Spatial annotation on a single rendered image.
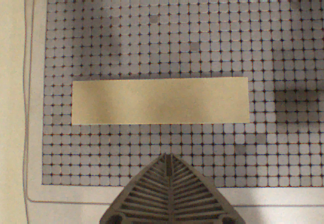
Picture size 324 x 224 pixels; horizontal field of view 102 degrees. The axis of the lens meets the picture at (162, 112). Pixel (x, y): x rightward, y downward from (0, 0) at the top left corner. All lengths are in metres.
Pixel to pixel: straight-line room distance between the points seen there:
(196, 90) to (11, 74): 0.57
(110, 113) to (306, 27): 0.62
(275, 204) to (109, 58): 0.63
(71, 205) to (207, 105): 0.49
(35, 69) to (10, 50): 0.11
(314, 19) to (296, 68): 0.16
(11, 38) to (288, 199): 0.96
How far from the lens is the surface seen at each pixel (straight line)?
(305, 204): 0.59
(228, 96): 0.41
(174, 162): 0.17
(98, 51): 0.49
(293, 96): 0.53
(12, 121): 0.61
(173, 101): 0.37
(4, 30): 0.69
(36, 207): 0.61
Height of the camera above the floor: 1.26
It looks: 86 degrees down
